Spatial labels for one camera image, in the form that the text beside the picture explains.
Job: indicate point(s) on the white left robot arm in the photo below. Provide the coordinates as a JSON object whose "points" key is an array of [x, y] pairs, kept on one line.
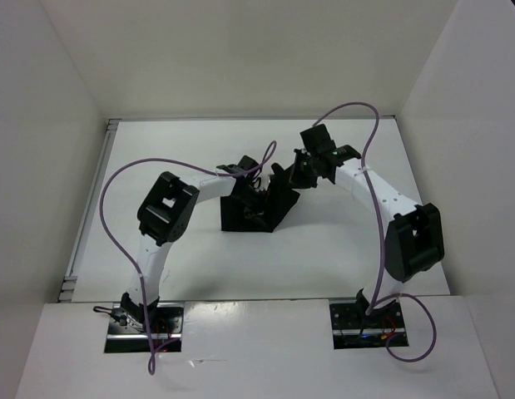
{"points": [[165, 213]]}

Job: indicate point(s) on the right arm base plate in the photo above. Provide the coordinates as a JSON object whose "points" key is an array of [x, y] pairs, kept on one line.
{"points": [[351, 329]]}

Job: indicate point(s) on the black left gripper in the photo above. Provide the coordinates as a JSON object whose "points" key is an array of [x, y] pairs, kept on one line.
{"points": [[264, 194]]}

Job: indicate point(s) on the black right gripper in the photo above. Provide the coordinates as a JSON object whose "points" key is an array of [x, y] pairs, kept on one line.
{"points": [[296, 180]]}

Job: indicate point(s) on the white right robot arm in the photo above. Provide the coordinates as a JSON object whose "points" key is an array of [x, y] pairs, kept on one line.
{"points": [[410, 233]]}

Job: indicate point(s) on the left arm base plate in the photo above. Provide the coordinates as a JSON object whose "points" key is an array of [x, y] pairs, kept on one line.
{"points": [[130, 337]]}

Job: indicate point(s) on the black skirt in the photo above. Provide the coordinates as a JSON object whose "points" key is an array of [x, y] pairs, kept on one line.
{"points": [[281, 199]]}

